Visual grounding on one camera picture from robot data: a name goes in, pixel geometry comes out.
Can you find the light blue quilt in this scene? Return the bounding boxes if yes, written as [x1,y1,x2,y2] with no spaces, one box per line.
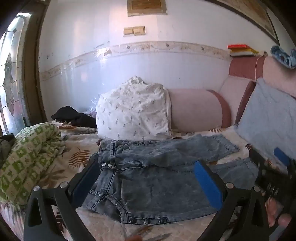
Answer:
[234,77,296,163]

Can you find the thin white cord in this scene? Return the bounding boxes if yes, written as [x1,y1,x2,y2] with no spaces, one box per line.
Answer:
[254,56,260,82]

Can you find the stained glass door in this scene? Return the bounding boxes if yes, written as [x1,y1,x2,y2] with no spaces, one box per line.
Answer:
[0,0,52,137]

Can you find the pink bolster cushion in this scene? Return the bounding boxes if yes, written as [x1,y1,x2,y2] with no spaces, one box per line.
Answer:
[167,88,232,131]

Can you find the blue denim pants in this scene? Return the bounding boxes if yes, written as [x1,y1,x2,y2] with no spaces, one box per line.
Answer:
[82,134,260,225]

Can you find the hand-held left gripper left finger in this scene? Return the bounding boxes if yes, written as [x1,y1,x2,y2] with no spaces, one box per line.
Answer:
[23,159,101,241]

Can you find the grey cloth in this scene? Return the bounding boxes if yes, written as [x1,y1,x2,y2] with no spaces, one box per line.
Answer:
[0,134,16,168]

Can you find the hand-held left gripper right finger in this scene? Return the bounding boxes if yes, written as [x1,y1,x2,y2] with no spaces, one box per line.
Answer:
[194,159,271,241]

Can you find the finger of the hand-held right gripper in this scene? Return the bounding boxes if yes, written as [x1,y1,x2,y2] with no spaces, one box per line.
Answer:
[273,147,296,173]
[248,149,266,171]

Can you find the person's right hand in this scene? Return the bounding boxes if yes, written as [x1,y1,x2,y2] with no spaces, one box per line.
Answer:
[276,212,293,229]

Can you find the beige wall switch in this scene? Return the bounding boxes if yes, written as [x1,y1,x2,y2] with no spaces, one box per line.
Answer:
[123,26,146,37]

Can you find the black cloth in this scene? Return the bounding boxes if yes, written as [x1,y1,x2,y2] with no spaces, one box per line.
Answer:
[51,105,97,128]

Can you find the green patterned blanket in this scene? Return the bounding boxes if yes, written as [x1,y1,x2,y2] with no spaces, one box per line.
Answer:
[0,123,62,205]

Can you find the white patterned pillow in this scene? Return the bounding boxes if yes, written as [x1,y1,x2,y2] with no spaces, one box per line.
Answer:
[95,75,173,141]

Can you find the leaf printed blanket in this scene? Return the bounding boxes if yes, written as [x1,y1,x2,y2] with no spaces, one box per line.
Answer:
[0,120,292,241]

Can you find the clear plastic bag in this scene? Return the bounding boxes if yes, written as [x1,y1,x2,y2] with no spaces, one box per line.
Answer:
[84,97,99,119]

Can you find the blue patterned cloth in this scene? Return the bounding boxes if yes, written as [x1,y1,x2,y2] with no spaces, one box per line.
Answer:
[270,45,296,69]

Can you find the pink and maroon headboard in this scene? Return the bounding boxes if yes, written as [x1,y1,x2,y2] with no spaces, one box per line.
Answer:
[218,56,296,127]

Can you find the framed wall plaque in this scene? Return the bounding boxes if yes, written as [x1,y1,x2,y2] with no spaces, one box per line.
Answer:
[127,0,167,17]

